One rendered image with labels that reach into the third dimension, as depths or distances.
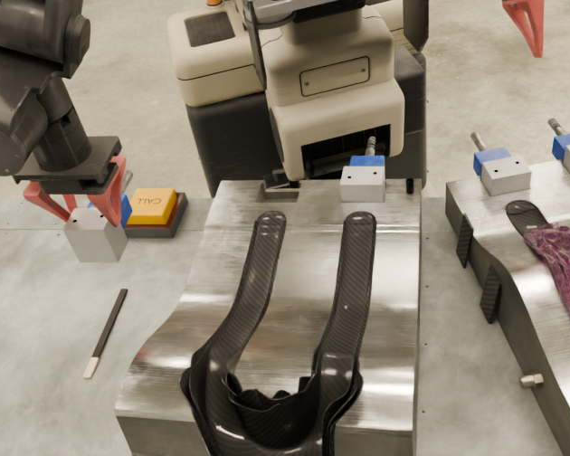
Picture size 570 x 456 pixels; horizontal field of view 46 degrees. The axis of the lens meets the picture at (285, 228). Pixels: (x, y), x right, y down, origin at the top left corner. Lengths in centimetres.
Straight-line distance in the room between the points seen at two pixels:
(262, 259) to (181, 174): 170
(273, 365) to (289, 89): 64
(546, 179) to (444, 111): 169
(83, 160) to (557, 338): 50
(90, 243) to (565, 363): 51
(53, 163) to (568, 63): 240
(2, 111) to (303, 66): 63
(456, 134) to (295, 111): 136
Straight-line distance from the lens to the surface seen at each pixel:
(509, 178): 87
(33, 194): 75
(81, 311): 91
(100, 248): 78
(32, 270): 101
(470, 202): 86
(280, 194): 87
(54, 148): 70
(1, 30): 64
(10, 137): 61
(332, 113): 115
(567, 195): 88
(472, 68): 284
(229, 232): 81
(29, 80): 64
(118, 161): 75
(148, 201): 98
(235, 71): 140
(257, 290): 75
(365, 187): 80
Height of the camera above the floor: 142
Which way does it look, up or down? 42 degrees down
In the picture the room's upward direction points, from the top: 11 degrees counter-clockwise
